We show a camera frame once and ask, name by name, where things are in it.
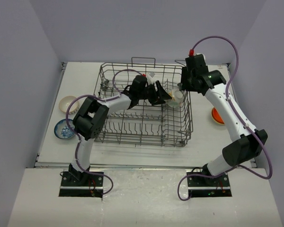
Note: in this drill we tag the yellow checkered bowl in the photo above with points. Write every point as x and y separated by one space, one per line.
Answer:
216 120

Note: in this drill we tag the white blue flower bowl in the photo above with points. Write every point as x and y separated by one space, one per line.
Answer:
62 131

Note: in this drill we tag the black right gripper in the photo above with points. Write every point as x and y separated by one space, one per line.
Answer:
185 85

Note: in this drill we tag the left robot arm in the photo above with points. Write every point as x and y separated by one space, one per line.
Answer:
91 117

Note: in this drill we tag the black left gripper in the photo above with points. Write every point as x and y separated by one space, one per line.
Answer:
154 101

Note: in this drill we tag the grey wire dish rack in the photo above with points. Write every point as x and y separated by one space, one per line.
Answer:
144 124

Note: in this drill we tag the white blue striped bowl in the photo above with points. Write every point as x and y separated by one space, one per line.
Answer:
65 102

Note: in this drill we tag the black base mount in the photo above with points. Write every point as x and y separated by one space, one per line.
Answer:
200 187
88 186

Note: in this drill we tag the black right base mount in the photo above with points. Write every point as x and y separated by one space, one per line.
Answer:
200 187

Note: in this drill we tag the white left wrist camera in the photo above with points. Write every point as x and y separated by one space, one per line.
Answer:
149 78

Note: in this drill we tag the white floral bowl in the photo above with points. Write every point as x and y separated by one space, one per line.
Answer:
176 98

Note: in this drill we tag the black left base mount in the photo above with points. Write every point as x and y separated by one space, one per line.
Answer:
88 186

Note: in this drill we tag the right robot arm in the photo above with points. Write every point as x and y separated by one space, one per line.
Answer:
246 139

